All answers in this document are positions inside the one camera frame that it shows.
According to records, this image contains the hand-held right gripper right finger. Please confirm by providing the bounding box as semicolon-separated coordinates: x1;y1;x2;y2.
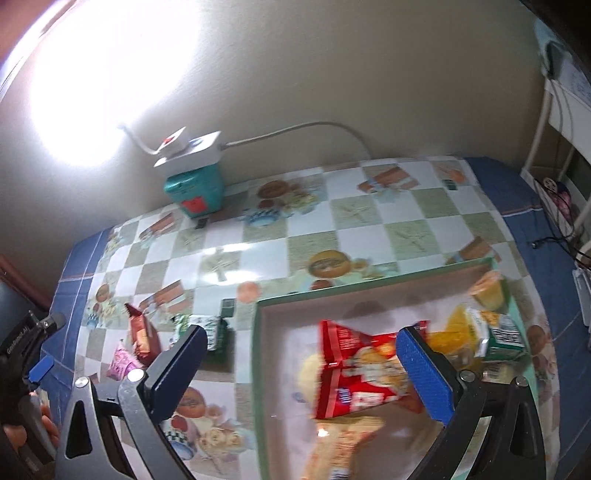
396;323;548;480

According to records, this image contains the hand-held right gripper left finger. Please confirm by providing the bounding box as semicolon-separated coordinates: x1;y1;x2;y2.
55;325;208;480

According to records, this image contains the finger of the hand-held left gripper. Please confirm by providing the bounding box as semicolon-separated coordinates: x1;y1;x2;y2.
28;311;66;334
25;357;54;385

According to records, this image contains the yellow foil snack packet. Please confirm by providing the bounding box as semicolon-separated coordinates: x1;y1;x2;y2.
431;306;482;359

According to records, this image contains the red rice cracker packet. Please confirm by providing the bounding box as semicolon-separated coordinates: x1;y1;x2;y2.
313;319;431;422

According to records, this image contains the green and white cracker packet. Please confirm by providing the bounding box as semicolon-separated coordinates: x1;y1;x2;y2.
466;308;528;363

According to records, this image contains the yellow jelly cup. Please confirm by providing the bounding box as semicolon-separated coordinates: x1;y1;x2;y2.
468;271;509;311

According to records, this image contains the white box with teal rim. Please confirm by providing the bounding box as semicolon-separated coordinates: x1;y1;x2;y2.
252;257;546;480

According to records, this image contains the orange and cream snack packet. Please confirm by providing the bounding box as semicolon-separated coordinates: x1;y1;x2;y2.
302;415;403;480

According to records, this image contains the person's left hand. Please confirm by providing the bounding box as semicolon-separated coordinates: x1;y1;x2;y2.
2;401;62;450

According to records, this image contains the dark chair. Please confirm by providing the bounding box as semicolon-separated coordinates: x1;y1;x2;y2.
0;255;52;340

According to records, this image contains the dark red snack packet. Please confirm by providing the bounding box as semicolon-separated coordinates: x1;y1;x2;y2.
126;302;161;366

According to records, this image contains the green and white biscuit packet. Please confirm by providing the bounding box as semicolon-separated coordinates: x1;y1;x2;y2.
172;313;230;355

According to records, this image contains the pink snack packet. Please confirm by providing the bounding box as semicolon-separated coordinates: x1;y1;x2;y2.
106;340;145;382

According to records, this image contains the clear-wrapped yellow pastry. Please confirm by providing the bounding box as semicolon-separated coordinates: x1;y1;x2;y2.
294;353;327;403

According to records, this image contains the checkered printed tablecloth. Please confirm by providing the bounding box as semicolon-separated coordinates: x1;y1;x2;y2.
39;156;591;480

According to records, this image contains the teal storage tin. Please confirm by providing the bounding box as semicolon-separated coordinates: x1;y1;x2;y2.
162;164;223;220

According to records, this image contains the pink and dark bag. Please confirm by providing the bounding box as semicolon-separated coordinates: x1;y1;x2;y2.
534;177;579;232

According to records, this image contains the white power strip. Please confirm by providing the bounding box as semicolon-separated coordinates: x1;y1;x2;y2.
153;126;223;169

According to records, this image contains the white metal rack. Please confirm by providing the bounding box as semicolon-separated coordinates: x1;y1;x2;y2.
521;76;591;278

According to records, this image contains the black cable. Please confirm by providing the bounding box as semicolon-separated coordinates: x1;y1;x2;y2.
527;236;591;265

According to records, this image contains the thin white cable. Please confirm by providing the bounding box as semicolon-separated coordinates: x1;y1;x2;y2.
118;124;160;156

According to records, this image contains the white power strip cable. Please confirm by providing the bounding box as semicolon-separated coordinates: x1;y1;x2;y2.
222;121;374;160

